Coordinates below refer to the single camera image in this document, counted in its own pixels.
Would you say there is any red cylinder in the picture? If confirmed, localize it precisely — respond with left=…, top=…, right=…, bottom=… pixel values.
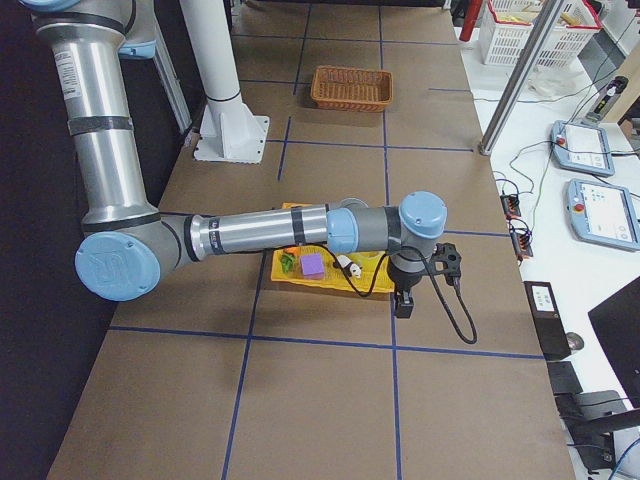
left=459, top=0, right=485, bottom=42

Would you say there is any purple foam cube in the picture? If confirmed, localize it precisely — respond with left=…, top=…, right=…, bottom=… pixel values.
left=300, top=253, right=325, bottom=280

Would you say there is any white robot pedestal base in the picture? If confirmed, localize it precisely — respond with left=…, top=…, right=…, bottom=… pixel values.
left=180, top=0, right=270, bottom=164

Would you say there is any teach pendant tablet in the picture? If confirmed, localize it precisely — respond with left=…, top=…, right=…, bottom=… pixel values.
left=550, top=120, right=615, bottom=177
left=565, top=179, right=639, bottom=252

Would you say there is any black power box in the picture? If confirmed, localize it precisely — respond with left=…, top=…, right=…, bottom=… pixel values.
left=523, top=281, right=570, bottom=361

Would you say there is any far teach pendant tablet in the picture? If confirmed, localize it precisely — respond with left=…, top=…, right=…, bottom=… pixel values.
left=550, top=120, right=615, bottom=177

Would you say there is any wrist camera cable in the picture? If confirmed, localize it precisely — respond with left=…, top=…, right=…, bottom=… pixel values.
left=319, top=243, right=477, bottom=345

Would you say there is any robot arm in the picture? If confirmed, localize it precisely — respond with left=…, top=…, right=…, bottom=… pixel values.
left=28, top=1, right=447, bottom=318

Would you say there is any yellow wicker tray basket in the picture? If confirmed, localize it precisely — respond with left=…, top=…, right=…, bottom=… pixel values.
left=270, top=201, right=396, bottom=295

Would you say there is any near teach pendant tablet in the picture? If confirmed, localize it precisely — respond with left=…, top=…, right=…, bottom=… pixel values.
left=565, top=179, right=639, bottom=252

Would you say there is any computer mouse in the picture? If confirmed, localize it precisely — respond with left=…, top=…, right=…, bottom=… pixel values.
left=566, top=332, right=585, bottom=352

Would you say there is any orange toy carrot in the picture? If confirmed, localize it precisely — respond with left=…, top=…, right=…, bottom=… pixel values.
left=280, top=247, right=299, bottom=274

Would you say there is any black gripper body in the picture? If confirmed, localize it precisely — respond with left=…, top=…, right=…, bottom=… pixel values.
left=389, top=268, right=423, bottom=306

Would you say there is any brown wicker basket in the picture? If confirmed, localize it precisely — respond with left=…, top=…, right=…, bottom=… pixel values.
left=311, top=65, right=393, bottom=113

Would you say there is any aluminium frame post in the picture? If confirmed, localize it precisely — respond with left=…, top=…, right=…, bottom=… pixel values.
left=478, top=0, right=564, bottom=156

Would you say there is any black monitor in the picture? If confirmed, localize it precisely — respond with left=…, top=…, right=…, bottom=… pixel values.
left=588, top=279, right=639, bottom=407

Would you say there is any small panda figurine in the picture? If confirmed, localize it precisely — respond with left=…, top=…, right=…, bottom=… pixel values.
left=333, top=255, right=362, bottom=279

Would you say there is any white plastic crate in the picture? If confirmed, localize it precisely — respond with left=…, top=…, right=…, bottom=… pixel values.
left=479, top=1, right=602, bottom=68

